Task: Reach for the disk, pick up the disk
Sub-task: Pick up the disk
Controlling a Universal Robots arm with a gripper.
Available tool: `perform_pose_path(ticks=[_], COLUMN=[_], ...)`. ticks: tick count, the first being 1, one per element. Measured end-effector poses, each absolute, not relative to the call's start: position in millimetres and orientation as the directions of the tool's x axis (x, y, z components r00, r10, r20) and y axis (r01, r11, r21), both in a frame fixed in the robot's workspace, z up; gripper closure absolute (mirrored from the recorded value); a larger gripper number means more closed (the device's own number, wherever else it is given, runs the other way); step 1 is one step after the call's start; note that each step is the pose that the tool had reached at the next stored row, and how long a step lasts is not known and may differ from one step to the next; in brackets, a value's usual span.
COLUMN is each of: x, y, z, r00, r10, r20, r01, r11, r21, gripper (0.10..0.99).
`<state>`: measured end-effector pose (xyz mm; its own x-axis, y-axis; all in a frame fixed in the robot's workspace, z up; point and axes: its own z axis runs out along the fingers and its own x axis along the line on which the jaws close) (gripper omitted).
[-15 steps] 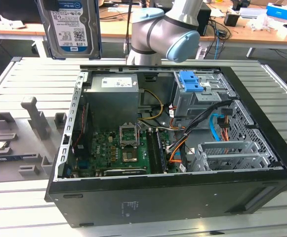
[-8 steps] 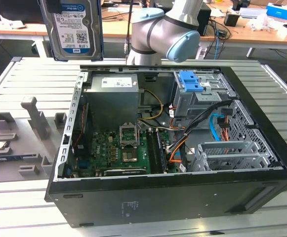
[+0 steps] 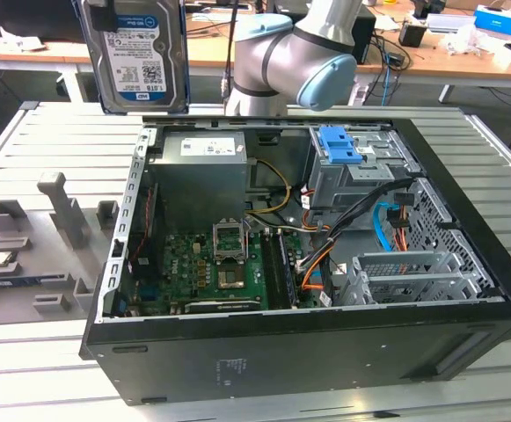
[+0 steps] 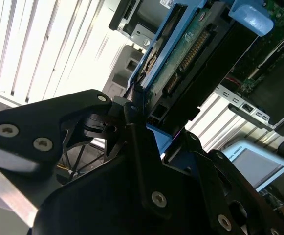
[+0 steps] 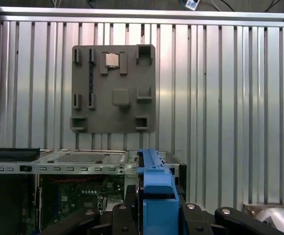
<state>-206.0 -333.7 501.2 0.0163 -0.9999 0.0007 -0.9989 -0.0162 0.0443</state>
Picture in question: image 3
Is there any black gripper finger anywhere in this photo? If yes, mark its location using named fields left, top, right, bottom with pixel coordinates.
left=88, top=3, right=117, bottom=33

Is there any hard disk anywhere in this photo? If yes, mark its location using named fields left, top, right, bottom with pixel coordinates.
left=72, top=0, right=192, bottom=117

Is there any grey metal disk bay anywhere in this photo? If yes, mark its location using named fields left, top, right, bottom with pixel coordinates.
left=337, top=251, right=487, bottom=308

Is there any wooden desk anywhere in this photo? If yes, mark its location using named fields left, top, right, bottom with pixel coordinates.
left=0, top=0, right=511, bottom=105

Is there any grey power supply unit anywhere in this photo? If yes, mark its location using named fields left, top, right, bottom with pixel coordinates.
left=148, top=131, right=251, bottom=222

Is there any metal socket cover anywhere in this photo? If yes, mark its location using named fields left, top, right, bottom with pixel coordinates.
left=211, top=217, right=251, bottom=266

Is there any grey parts rack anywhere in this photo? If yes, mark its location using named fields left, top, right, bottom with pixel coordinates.
left=0, top=171, right=120, bottom=327

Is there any green motherboard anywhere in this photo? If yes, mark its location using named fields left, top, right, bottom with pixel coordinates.
left=129, top=228, right=303, bottom=317

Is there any large black box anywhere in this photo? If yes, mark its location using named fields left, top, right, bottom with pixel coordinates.
left=351, top=6, right=377, bottom=66

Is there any blue drive latch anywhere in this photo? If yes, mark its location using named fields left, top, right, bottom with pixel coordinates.
left=318, top=126, right=368, bottom=165

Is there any white power strip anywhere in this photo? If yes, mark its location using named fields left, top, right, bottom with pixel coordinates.
left=350, top=81, right=371, bottom=106

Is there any RAM stick with blue label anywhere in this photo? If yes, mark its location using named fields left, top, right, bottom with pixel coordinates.
left=0, top=274, right=69, bottom=289

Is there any grey metal drive cage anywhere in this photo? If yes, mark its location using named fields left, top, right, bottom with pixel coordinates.
left=306, top=127, right=420, bottom=223

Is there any CPU socket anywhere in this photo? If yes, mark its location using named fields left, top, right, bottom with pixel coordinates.
left=217, top=264, right=250, bottom=291

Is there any small black box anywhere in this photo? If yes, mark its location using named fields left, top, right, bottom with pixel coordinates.
left=398, top=21, right=428, bottom=48

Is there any black graphics card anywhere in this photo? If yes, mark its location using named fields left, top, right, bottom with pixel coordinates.
left=183, top=300, right=261, bottom=315

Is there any black open PC case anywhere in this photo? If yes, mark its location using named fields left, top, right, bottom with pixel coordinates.
left=77, top=114, right=511, bottom=408

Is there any blue cardboard box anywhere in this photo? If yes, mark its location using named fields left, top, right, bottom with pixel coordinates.
left=473, top=4, right=511, bottom=37

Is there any thin black hanging cable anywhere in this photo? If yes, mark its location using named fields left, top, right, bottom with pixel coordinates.
left=221, top=0, right=241, bottom=102

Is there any red wire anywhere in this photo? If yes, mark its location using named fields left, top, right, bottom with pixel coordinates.
left=146, top=184, right=159, bottom=235

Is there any yellow wire bundle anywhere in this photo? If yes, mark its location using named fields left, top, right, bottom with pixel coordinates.
left=245, top=158, right=295, bottom=217

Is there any blue hanging cable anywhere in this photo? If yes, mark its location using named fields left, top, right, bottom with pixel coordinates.
left=380, top=46, right=393, bottom=107

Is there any black cable bundle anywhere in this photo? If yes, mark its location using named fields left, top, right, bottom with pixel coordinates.
left=296, top=177, right=415, bottom=276

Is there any blue wire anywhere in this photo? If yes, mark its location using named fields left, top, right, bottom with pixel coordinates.
left=371, top=200, right=398, bottom=253

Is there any orange wire bundle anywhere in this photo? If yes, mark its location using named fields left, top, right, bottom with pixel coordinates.
left=391, top=210, right=411, bottom=254

